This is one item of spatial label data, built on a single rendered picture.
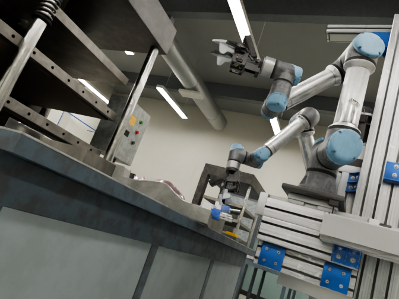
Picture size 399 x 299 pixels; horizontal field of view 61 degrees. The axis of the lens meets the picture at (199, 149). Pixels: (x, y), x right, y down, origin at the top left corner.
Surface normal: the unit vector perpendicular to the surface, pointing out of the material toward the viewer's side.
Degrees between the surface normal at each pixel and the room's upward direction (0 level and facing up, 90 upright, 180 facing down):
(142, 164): 90
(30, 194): 90
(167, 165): 90
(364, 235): 90
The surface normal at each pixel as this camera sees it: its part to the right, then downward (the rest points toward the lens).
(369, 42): 0.07, -0.37
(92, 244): 0.88, 0.19
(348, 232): -0.39, -0.37
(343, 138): -0.02, -0.14
